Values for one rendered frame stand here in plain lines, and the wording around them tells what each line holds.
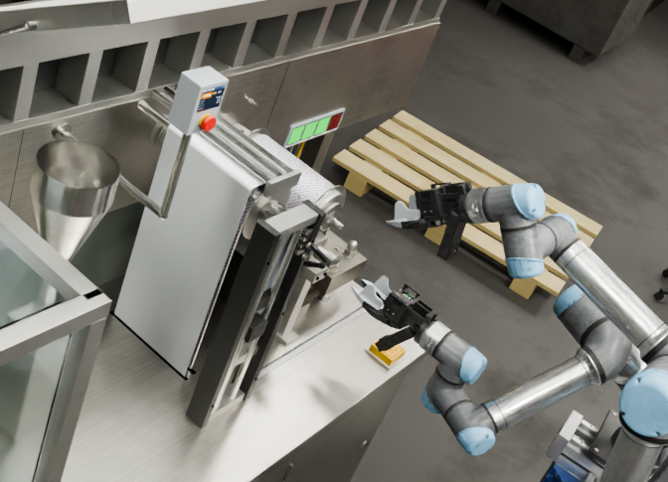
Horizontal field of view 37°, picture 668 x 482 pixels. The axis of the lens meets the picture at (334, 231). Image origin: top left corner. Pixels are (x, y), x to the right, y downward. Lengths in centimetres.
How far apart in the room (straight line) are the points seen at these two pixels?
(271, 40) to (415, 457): 181
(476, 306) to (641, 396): 259
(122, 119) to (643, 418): 120
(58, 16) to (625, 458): 136
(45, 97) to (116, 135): 20
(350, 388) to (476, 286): 229
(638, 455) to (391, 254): 267
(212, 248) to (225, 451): 43
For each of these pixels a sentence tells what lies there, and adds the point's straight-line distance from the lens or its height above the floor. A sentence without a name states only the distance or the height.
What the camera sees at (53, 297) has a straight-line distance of 136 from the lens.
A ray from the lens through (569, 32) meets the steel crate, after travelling 776.
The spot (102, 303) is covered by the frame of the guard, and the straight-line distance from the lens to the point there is 135.
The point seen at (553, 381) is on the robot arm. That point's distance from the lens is 234.
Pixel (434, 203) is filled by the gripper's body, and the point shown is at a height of 145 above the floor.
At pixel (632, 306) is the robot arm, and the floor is 146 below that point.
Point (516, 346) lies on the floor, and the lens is 444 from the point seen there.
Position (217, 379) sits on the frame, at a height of 105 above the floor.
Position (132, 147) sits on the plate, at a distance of 220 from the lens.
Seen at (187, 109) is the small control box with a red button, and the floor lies 166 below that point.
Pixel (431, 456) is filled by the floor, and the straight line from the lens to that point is 373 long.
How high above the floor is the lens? 249
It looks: 33 degrees down
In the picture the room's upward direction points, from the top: 23 degrees clockwise
